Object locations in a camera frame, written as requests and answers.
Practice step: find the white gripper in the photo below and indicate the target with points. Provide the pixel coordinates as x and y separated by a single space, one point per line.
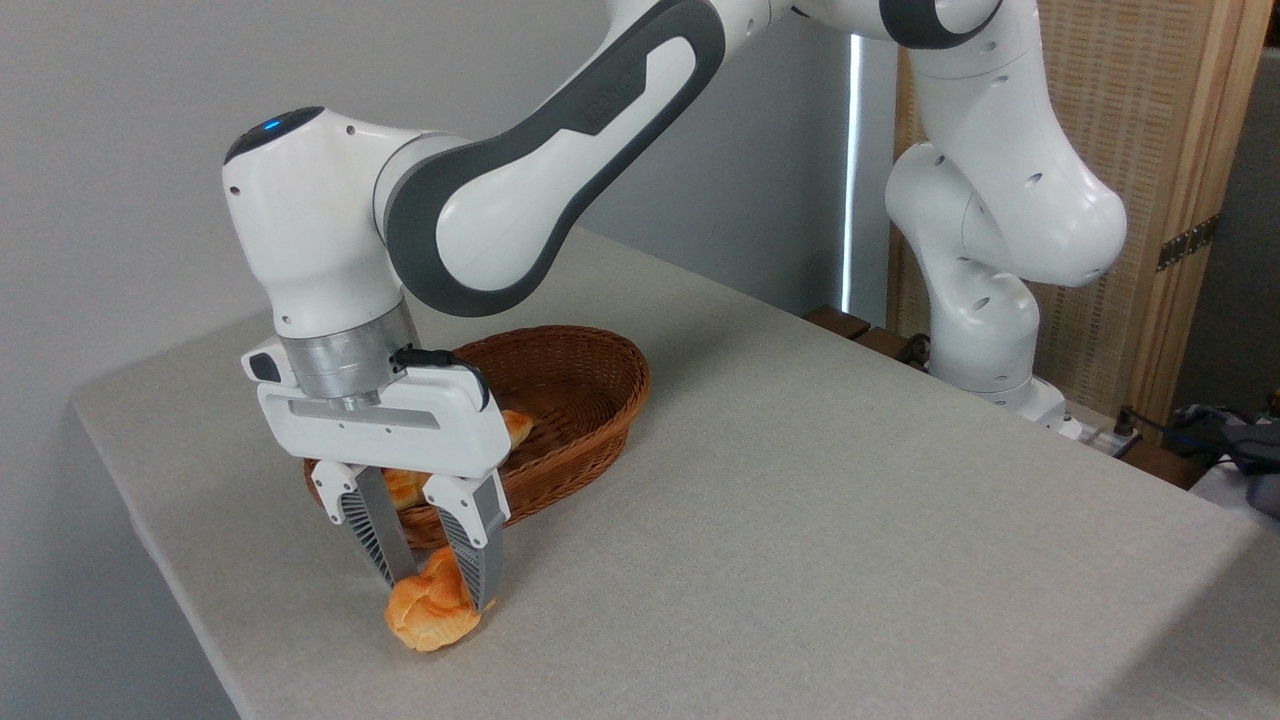
420 430

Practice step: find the round knotted bread roll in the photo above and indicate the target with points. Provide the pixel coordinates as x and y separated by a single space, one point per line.
430 615

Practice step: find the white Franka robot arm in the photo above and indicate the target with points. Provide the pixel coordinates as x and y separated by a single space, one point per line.
500 200

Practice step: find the long braided bread loaf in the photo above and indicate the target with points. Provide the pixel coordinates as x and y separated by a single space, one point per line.
405 490

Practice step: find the brown oval wicker basket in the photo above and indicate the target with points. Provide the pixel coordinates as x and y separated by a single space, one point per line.
580 400

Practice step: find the grey tablecloth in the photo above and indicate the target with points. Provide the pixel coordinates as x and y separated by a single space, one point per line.
800 520

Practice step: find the white power strip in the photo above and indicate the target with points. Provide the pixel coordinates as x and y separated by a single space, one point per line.
1095 437

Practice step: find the metal hinge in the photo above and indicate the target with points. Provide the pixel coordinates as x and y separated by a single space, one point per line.
1188 243

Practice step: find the dark bag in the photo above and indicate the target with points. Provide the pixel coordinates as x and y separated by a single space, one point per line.
1255 450

